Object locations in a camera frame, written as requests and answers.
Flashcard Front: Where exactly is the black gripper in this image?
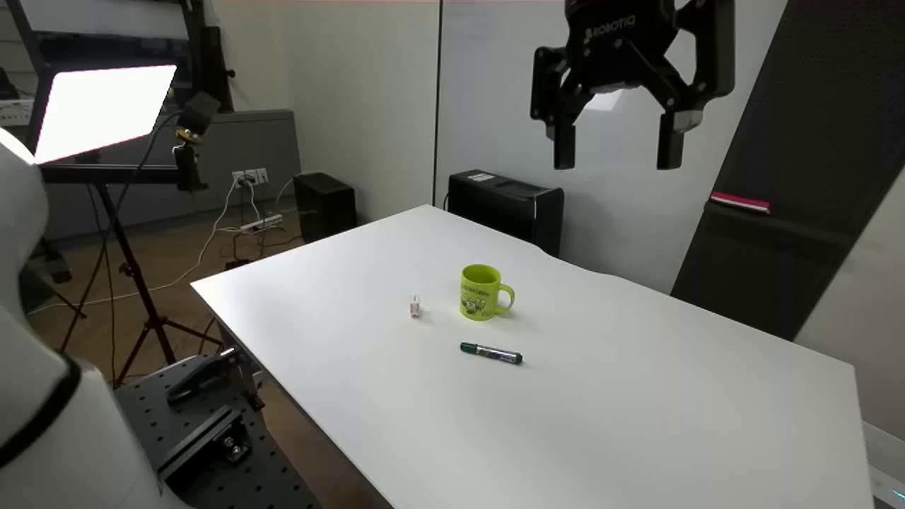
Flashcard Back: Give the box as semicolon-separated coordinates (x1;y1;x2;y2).
530;0;739;173

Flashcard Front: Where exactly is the pink item on shelf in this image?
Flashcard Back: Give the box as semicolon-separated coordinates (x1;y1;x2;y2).
707;190;772;215

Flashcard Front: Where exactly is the black computer tower with label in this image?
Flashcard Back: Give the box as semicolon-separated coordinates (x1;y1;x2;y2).
448;166;567;261

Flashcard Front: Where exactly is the bright studio light panel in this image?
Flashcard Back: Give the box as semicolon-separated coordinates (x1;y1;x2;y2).
29;63;182;170

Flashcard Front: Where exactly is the white wall power outlet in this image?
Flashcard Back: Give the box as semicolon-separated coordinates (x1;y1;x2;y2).
229;166;273;190

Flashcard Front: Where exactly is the black clamp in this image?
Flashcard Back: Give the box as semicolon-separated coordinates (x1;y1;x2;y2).
168;348;240;409

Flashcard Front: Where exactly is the small black box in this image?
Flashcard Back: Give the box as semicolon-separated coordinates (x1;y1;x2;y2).
292;170;360;242

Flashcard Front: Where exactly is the black metal frame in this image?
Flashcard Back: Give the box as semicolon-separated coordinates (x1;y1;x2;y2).
179;0;236;115

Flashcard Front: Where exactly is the yellow green printed mug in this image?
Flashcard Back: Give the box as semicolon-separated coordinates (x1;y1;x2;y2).
459;262;519;321

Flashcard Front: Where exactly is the white power strip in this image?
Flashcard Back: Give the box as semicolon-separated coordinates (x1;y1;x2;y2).
239;213;287;235

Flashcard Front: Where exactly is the green capped marker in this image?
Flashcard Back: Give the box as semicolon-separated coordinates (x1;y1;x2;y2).
459;338;526;368

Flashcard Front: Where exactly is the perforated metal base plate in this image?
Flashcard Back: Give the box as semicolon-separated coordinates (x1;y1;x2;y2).
113;354;324;509

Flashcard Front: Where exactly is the black tripod stand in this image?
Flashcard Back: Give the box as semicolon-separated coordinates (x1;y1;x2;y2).
55;177;229;389

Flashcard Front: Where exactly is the dark shelf cabinet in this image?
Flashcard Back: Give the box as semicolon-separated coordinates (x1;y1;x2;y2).
671;0;905;343

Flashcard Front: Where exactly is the black camera on stand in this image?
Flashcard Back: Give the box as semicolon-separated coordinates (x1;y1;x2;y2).
171;91;227;194

